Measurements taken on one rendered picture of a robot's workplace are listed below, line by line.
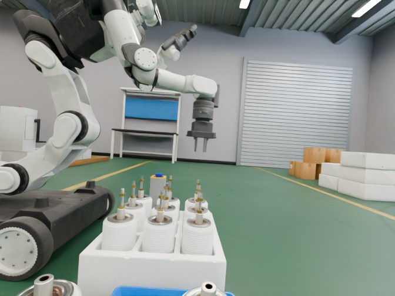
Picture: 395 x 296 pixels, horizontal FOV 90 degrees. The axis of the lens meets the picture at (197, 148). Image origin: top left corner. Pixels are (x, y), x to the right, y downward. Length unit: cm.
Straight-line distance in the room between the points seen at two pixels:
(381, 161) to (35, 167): 313
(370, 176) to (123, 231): 277
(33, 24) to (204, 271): 117
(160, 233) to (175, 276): 12
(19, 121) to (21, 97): 442
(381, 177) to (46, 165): 311
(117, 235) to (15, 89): 735
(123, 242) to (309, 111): 622
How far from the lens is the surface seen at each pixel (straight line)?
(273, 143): 602
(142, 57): 77
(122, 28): 83
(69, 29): 109
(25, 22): 126
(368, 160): 297
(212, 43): 643
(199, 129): 81
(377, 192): 308
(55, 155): 105
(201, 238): 61
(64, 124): 100
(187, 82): 80
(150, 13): 111
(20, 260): 95
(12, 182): 115
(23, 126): 325
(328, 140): 675
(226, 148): 577
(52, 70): 110
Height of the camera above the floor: 49
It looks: 1 degrees down
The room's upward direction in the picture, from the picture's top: 4 degrees clockwise
